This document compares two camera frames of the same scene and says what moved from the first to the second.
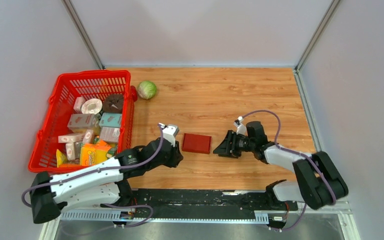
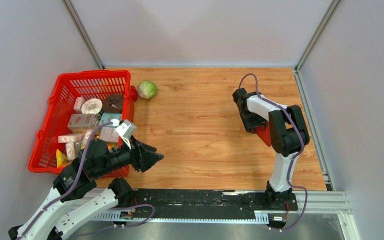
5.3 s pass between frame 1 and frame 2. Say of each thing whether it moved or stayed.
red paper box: moved
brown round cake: stayed
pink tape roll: stayed
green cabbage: stayed
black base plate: stayed
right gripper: moved
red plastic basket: stayed
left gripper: moved
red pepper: stayed
